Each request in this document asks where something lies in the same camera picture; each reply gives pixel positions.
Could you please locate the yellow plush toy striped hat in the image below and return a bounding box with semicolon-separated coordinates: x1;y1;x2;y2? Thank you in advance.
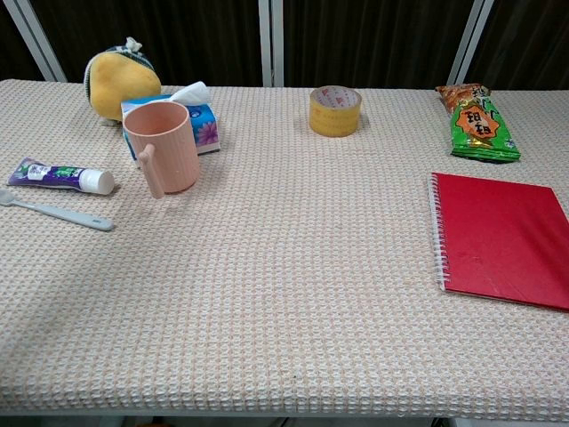
84;36;162;122

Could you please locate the beige waffle tablecloth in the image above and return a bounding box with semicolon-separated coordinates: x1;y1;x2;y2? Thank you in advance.
0;78;569;422

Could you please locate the purple toothpaste tube white cap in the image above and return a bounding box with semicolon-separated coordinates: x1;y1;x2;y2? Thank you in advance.
6;157;116;196

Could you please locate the blue floral tissue pack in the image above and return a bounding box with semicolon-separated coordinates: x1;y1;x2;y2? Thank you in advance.
120;80;222;169

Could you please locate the light grey toothbrush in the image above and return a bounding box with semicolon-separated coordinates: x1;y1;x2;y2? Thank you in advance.
0;189;116;232

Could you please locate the pink plastic mug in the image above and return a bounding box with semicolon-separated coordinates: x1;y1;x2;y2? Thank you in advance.
122;101;201;199

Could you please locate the green orange snack bag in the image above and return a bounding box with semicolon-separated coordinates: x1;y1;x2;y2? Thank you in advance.
434;83;522;164

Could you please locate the yellow clear tape roll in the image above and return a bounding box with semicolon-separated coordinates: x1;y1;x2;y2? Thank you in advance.
309;85;363;138

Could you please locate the red spiral notebook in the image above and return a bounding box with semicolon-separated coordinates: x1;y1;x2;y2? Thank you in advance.
427;172;569;312

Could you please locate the grey aluminium frame post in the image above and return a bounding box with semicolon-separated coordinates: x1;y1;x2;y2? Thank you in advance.
446;0;495;90
0;0;68;84
259;0;285;88

